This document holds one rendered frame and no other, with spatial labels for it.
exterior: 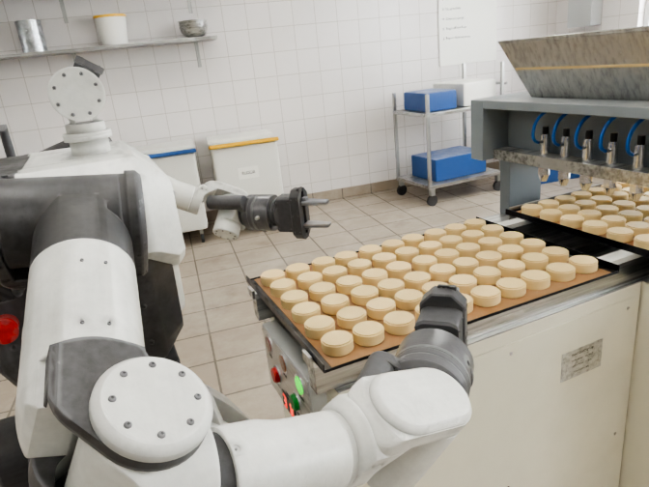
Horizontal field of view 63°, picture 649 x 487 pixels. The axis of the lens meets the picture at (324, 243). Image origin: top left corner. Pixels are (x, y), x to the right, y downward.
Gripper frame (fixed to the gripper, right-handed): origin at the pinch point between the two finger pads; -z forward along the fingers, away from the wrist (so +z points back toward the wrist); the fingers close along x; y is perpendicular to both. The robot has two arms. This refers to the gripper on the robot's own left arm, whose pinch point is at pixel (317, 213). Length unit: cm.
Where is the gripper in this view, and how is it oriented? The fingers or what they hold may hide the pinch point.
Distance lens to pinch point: 123.4
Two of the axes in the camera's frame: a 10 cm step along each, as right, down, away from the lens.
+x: -1.0, -9.4, -3.3
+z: -9.3, -0.3, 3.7
